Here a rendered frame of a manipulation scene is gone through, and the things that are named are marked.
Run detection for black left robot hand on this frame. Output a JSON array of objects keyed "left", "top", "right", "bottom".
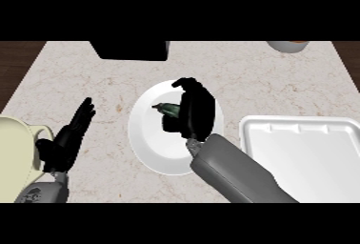
[{"left": 35, "top": 96, "right": 97, "bottom": 173}]

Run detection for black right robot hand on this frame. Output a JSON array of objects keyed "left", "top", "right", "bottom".
[{"left": 160, "top": 77, "right": 218, "bottom": 143}]

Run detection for dark green eggplant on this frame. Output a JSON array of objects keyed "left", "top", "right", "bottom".
[{"left": 150, "top": 102, "right": 182, "bottom": 118}]

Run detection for white oval plate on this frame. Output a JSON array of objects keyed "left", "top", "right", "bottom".
[{"left": 128, "top": 79, "right": 225, "bottom": 176}]

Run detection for white foam tray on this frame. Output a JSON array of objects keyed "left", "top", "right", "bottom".
[{"left": 237, "top": 114, "right": 360, "bottom": 204}]

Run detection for black box appliance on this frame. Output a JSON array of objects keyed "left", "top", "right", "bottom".
[{"left": 89, "top": 41, "right": 171, "bottom": 62}]

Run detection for grey round bowl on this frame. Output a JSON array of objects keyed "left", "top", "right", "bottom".
[{"left": 265, "top": 41, "right": 311, "bottom": 54}]

